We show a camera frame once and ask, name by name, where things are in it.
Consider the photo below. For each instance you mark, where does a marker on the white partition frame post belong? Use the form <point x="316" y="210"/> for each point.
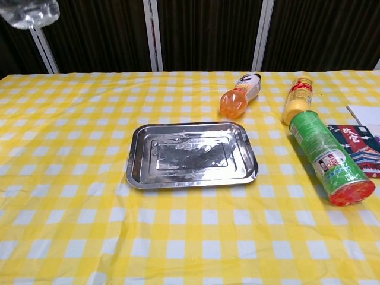
<point x="153" y="35"/>
<point x="44" y="50"/>
<point x="262" y="35"/>

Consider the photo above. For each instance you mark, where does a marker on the yellow white checkered tablecloth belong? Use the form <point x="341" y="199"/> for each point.
<point x="178" y="231"/>

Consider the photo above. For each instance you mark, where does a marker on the yellow plastic bottle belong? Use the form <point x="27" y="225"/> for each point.
<point x="298" y="99"/>

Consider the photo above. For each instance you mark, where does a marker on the dark illustrated booklet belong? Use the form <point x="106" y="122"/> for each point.
<point x="363" y="148"/>

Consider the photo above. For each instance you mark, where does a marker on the orange drink bottle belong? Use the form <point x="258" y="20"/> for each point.
<point x="234" y="102"/>

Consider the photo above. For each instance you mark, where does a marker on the rectangular metal tray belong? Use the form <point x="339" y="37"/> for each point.
<point x="193" y="154"/>

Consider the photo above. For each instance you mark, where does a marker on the white paper sheet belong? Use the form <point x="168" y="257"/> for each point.
<point x="366" y="114"/>

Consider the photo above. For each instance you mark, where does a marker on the green chips can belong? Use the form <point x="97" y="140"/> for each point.
<point x="323" y="154"/>

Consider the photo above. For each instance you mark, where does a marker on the transparent plastic water bottle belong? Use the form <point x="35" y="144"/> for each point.
<point x="28" y="13"/>

